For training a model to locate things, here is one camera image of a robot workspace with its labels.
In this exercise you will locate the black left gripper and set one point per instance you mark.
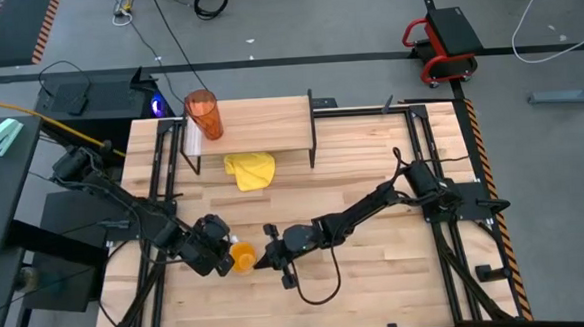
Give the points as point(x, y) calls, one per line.
point(206, 245)

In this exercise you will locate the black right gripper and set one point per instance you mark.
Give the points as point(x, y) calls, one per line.
point(280, 256)

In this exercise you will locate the white mug with yellow inside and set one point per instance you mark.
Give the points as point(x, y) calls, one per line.
point(243, 260)

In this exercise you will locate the orange ribbed plastic tumbler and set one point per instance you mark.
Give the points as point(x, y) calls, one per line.
point(204, 115)

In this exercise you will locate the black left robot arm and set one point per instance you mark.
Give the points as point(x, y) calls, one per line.
point(118, 197)

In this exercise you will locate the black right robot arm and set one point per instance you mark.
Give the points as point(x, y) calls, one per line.
point(364, 210)

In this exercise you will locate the wooden shelf with black legs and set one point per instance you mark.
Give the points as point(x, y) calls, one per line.
point(265, 125)

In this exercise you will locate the yellow cloth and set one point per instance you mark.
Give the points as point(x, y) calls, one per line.
point(250, 171)

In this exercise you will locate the black equipment cart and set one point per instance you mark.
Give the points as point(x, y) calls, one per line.
point(67, 275)

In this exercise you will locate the black power strip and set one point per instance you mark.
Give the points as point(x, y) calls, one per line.
point(325, 102)

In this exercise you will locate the black computer tower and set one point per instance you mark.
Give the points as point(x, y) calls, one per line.
point(108, 100)

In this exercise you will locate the tape roll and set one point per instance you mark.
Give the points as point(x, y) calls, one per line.
point(28, 280)

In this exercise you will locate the black clamp knob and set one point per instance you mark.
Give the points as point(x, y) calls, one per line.
point(488, 273)

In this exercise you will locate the thin black rod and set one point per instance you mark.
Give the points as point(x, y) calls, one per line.
point(424, 100)

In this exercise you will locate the black side desk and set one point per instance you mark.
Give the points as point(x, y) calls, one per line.
point(3, 198)

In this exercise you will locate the black orange hazard stripe tape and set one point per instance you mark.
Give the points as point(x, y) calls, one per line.
point(506, 242)

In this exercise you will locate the mint green stapler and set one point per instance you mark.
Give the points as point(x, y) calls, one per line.
point(2, 136)

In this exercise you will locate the red and black rolling stool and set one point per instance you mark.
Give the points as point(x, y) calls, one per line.
point(453, 32)

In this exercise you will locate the black mat with hazard stripes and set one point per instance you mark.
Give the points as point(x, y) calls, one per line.
point(14, 28)

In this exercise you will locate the grey stand foot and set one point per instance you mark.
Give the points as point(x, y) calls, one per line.
point(569, 96)

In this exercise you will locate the black metal table frame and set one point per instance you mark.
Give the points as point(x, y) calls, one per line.
point(359, 112)

